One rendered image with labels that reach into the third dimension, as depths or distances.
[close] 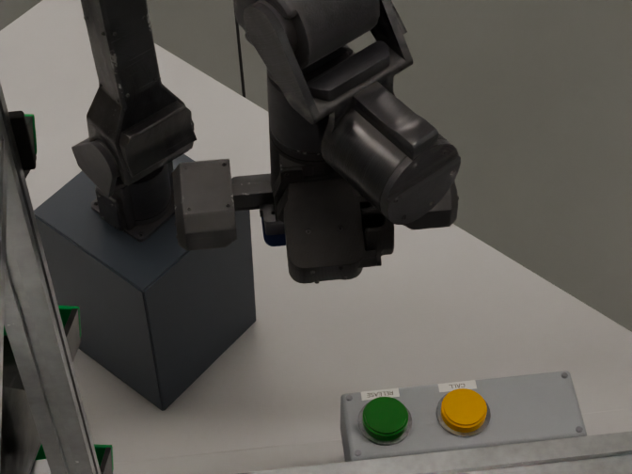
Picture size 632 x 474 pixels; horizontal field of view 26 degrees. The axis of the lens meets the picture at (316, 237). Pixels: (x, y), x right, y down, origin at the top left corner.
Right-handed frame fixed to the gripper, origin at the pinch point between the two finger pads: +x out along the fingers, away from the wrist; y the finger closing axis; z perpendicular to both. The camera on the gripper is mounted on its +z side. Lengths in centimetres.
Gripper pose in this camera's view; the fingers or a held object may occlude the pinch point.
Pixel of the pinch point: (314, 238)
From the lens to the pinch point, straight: 95.9
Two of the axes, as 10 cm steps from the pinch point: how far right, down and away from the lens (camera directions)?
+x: 0.0, 6.1, 7.9
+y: 9.9, -0.9, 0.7
